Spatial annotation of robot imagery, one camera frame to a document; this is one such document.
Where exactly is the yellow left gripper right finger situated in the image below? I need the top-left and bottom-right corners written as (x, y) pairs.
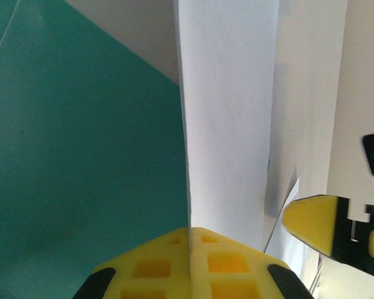
top-left (193, 227), bottom-right (312, 299)

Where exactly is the white paper sheet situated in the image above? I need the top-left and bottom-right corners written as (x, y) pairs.
top-left (173, 0), bottom-right (281, 299)

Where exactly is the green file folder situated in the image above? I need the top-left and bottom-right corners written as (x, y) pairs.
top-left (0, 0), bottom-right (188, 299)

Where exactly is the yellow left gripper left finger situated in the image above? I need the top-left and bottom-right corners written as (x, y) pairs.
top-left (73, 227), bottom-right (193, 299)

